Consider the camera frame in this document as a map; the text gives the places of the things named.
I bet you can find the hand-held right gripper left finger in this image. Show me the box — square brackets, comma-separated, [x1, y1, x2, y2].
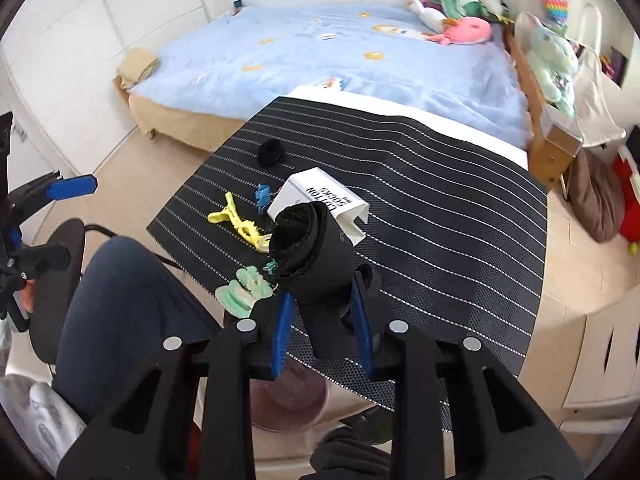
[56, 290, 301, 480]

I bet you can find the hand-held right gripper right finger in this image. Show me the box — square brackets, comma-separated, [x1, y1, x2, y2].
[350, 265, 586, 480]

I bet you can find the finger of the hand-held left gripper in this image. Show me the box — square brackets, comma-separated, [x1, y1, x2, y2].
[0, 242, 72, 281]
[7, 170, 99, 213]

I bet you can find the pink trash bin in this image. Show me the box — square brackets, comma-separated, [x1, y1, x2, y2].
[249, 360, 331, 433]

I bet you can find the black sock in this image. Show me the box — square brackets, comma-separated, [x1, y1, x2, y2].
[270, 202, 358, 361]

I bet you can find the yellow hair clip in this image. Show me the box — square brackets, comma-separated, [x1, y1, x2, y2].
[207, 191, 275, 253]

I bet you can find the white cardboard box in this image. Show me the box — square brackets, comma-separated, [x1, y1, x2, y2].
[266, 167, 371, 247]

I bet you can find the black hair scrunchie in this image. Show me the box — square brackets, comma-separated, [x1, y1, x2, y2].
[257, 141, 285, 166]

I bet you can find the black chair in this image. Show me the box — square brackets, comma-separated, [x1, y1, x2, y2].
[30, 219, 168, 363]

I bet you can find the person's left leg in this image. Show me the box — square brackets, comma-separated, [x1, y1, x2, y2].
[52, 237, 221, 421]

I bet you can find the wooden bed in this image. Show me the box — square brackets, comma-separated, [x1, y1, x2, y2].
[115, 2, 583, 191]

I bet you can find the white wardrobe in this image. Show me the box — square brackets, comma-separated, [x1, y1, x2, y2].
[0, 0, 216, 201]

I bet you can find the black white striped mat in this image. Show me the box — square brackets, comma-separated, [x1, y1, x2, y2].
[147, 96, 548, 433]

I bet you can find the person's white patterned sweater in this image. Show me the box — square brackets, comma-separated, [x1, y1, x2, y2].
[0, 372, 87, 478]

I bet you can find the white table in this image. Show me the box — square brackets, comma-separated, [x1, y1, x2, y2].
[290, 85, 530, 168]

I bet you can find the white cabinet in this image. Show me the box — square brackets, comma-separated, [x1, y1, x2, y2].
[562, 290, 640, 411]

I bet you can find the light blue printed blanket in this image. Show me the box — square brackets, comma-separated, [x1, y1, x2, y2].
[130, 4, 531, 148]

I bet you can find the brown bean bag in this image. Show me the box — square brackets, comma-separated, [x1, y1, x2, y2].
[570, 150, 626, 243]

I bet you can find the pink whale plush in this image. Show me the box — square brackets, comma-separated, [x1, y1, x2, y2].
[427, 16, 493, 47]

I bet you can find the mint unicorn plush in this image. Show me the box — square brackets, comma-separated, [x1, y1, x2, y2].
[525, 15, 581, 116]

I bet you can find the green plush toy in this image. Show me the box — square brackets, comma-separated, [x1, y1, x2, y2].
[440, 0, 488, 20]

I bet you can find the white black plush toy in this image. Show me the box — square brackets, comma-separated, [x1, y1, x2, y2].
[482, 0, 513, 23]

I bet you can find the dark purple box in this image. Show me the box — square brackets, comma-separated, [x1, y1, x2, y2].
[607, 47, 628, 86]

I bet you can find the rainbow bag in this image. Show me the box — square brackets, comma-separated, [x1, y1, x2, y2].
[542, 0, 571, 36]

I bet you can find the white wall shelf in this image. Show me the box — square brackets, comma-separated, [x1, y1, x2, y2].
[575, 0, 640, 86]

